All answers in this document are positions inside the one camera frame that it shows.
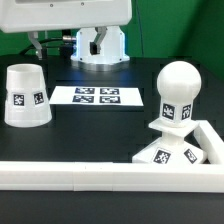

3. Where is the white lamp shade cone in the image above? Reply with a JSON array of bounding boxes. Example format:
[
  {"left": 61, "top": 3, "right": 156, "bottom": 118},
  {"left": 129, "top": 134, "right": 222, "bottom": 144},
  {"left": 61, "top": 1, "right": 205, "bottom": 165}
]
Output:
[{"left": 4, "top": 64, "right": 52, "bottom": 128}]

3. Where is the black cable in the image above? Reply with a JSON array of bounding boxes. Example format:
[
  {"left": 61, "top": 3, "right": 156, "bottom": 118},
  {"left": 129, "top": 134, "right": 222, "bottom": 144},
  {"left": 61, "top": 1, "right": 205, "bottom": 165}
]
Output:
[{"left": 19, "top": 30, "right": 78, "bottom": 56}]

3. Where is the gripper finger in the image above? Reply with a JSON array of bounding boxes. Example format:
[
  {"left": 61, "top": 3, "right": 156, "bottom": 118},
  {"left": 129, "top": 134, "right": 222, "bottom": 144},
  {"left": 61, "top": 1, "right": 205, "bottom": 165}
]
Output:
[
  {"left": 28, "top": 31, "right": 43, "bottom": 59},
  {"left": 90, "top": 27, "right": 107, "bottom": 55}
]

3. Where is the white lamp base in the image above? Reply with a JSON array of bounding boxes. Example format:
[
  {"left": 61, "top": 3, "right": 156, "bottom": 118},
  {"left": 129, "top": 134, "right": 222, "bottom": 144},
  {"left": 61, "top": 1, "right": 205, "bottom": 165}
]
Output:
[{"left": 132, "top": 119, "right": 207, "bottom": 166}]

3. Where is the white marker sheet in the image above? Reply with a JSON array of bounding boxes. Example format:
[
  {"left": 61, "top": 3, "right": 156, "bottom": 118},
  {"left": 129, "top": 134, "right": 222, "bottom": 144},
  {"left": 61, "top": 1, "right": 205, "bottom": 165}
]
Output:
[{"left": 50, "top": 86, "right": 143, "bottom": 106}]

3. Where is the white lamp bulb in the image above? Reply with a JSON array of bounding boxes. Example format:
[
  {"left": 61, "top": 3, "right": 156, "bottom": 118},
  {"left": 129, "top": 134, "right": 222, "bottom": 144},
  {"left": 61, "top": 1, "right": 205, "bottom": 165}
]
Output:
[{"left": 157, "top": 61, "right": 201, "bottom": 127}]

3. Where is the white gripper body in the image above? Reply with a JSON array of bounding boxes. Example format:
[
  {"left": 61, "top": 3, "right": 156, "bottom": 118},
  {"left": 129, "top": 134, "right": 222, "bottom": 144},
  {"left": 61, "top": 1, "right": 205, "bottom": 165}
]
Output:
[{"left": 0, "top": 0, "right": 132, "bottom": 33}]

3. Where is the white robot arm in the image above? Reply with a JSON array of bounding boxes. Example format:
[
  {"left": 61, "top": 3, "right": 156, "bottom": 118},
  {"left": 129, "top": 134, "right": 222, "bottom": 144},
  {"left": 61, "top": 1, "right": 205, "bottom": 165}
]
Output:
[{"left": 0, "top": 0, "right": 132, "bottom": 71}]

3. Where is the white L-shaped fence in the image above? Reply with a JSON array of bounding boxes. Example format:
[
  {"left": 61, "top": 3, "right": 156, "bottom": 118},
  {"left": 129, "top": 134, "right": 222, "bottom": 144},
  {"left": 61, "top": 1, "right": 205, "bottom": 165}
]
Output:
[{"left": 0, "top": 120, "right": 224, "bottom": 193}]

